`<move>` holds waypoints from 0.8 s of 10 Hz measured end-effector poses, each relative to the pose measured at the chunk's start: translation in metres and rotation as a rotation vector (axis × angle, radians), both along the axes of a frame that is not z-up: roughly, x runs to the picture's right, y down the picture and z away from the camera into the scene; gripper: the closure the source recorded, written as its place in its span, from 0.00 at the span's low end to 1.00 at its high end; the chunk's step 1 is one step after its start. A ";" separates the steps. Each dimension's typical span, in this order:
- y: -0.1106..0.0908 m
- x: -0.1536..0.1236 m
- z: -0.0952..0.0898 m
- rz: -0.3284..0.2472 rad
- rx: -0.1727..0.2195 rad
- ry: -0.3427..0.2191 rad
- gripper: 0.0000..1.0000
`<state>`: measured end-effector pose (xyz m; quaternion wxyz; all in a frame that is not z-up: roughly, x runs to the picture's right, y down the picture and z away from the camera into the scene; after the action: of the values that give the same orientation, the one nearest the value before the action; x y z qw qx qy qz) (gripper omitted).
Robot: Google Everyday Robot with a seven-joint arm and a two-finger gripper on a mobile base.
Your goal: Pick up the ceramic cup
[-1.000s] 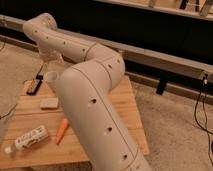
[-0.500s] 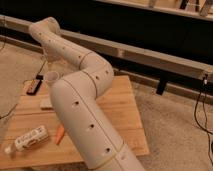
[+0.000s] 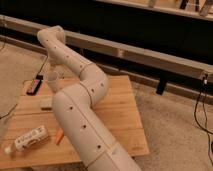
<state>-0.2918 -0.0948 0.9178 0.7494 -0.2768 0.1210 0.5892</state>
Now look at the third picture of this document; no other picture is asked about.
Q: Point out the white ceramic cup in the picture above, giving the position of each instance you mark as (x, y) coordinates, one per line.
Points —
(54, 81)

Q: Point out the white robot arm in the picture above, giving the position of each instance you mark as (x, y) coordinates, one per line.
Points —
(72, 106)

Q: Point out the orange carrot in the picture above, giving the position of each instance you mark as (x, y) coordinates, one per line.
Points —
(59, 136)

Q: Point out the white labelled bottle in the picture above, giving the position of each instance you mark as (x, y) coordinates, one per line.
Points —
(28, 139)

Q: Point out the wooden low table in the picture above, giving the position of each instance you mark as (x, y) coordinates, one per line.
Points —
(117, 111)

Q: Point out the long wooden beam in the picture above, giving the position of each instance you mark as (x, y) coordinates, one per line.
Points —
(171, 71)

